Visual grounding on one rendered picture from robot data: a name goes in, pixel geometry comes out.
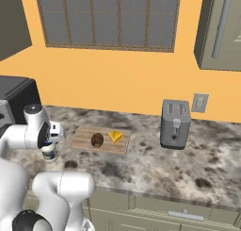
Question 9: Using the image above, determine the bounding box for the white condiment bottle blue cap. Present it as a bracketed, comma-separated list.
[41, 140, 58, 163]

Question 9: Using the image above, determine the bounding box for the grey wall cupboard door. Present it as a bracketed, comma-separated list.
[200, 0, 241, 72]

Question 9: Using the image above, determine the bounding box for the grey drawer front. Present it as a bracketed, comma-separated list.
[133, 195, 241, 226]

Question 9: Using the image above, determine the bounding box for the grey wall cupboard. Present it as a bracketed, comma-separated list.
[193, 0, 241, 73]
[0, 0, 34, 62]

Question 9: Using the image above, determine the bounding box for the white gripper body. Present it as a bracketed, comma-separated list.
[47, 132, 67, 145]

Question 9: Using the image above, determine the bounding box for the grey toaster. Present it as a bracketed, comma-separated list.
[159, 98, 192, 151]

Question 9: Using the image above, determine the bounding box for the grey base cupboard run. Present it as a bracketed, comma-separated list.
[22, 185, 241, 231]

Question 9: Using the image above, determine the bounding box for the brown potato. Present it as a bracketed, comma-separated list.
[90, 132, 105, 149]

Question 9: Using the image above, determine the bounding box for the wood framed window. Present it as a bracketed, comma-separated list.
[34, 0, 183, 54]

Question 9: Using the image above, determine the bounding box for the wooden cutting board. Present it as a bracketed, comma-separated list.
[69, 125, 132, 156]

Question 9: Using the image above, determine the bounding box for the yellow cheese wedge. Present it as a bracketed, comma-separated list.
[108, 130, 124, 145]

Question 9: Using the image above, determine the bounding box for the long grey cupboard handle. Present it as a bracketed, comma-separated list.
[211, 0, 234, 59]

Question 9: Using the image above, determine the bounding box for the grey drawer handle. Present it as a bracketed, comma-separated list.
[167, 209, 205, 223]

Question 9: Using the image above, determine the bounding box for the grey wall socket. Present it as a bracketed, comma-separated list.
[190, 92, 210, 114]

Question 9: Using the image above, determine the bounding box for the black microwave oven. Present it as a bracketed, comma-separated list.
[0, 75, 42, 129]

